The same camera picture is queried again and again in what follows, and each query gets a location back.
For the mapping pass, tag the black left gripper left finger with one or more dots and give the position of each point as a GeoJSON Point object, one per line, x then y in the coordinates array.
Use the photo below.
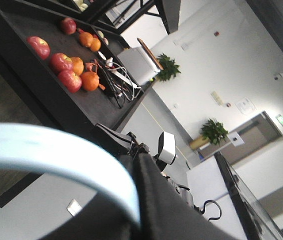
{"type": "Point", "coordinates": [115, 143]}

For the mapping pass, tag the orange fruit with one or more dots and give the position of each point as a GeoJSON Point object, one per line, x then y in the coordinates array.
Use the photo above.
{"type": "Point", "coordinates": [78, 65]}
{"type": "Point", "coordinates": [85, 39]}
{"type": "Point", "coordinates": [95, 45]}
{"type": "Point", "coordinates": [90, 81]}

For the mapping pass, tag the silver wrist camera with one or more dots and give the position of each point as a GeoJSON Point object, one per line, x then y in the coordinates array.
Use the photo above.
{"type": "Point", "coordinates": [166, 148]}

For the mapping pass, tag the light blue plastic basket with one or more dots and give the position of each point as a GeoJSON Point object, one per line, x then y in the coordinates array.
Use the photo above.
{"type": "Point", "coordinates": [38, 149]}

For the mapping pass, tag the red apple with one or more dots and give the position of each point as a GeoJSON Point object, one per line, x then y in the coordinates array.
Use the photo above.
{"type": "Point", "coordinates": [60, 62]}
{"type": "Point", "coordinates": [40, 46]}
{"type": "Point", "coordinates": [68, 26]}
{"type": "Point", "coordinates": [70, 80]}

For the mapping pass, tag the potted green plant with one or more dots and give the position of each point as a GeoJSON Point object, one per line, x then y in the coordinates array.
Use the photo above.
{"type": "Point", "coordinates": [213, 131]}
{"type": "Point", "coordinates": [170, 68]}

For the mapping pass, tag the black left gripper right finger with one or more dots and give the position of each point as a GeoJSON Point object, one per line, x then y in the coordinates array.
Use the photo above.
{"type": "Point", "coordinates": [164, 214]}

